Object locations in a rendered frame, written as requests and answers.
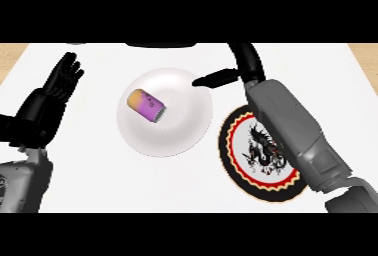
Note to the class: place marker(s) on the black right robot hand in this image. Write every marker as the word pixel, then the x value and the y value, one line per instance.
pixel 249 63

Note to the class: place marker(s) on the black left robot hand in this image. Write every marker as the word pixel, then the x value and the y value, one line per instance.
pixel 41 110

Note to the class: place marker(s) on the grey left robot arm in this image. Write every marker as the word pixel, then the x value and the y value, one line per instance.
pixel 22 186

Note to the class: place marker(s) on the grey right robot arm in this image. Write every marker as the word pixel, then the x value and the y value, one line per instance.
pixel 289 126

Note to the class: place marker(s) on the white plate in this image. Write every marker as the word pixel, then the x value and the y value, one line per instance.
pixel 181 133

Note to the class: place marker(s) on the dragon print plate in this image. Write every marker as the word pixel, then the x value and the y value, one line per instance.
pixel 243 166

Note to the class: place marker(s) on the dark rounded object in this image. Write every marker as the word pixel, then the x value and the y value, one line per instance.
pixel 159 44

